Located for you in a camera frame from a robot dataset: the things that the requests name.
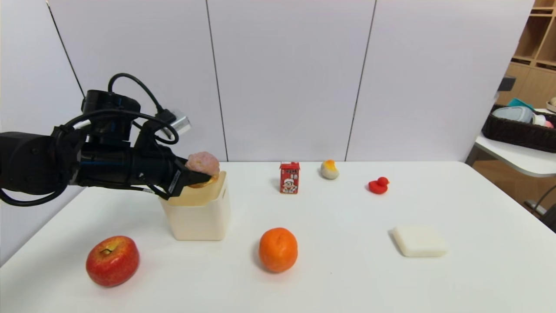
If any pink frosted bread toy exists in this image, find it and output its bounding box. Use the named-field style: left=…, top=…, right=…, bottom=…
left=185, top=151, right=220, bottom=188

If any wooden shelf unit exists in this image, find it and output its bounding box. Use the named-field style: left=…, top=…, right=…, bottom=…
left=497, top=0, right=556, bottom=109

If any cream white plastic box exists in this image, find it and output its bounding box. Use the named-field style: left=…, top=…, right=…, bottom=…
left=160, top=171, right=231, bottom=241

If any white soap bar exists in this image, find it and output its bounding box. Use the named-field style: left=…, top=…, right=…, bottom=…
left=392, top=224, right=448, bottom=257

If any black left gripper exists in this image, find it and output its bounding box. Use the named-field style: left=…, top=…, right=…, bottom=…
left=131, top=146, right=212, bottom=200

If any teal item in basket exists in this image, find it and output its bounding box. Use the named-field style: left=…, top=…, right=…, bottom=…
left=507, top=97, right=535, bottom=111

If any dark wicker basket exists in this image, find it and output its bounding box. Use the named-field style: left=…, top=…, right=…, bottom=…
left=481, top=104, right=556, bottom=153

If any red rubber duck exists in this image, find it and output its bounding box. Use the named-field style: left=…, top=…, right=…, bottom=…
left=368, top=176, right=390, bottom=194

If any orange fruit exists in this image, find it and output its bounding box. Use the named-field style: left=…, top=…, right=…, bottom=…
left=259, top=227, right=298, bottom=273

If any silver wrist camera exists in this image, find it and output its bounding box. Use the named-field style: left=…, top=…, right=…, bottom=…
left=167, top=114, right=192, bottom=135

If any white side table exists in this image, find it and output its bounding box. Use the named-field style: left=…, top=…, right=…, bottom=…
left=475, top=133, right=556, bottom=178

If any red apple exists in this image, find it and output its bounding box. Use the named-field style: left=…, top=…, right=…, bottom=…
left=86, top=236, right=140, bottom=287

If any red milk carton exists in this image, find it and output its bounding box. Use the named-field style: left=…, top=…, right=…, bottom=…
left=279, top=162, right=301, bottom=194

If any grey item in basket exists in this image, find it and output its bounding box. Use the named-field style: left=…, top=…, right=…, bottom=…
left=492, top=106, right=535, bottom=123

